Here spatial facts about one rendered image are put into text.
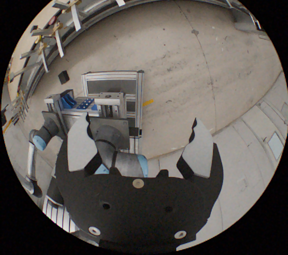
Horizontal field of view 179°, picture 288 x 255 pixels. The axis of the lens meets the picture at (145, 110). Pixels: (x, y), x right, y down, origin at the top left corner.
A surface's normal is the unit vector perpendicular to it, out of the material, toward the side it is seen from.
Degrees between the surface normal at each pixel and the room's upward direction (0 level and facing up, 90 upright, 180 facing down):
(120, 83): 0
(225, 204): 90
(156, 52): 0
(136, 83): 0
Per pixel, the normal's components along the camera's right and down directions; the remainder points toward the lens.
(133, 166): 0.18, -0.59
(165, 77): 0.00, 0.50
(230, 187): -0.45, -0.77
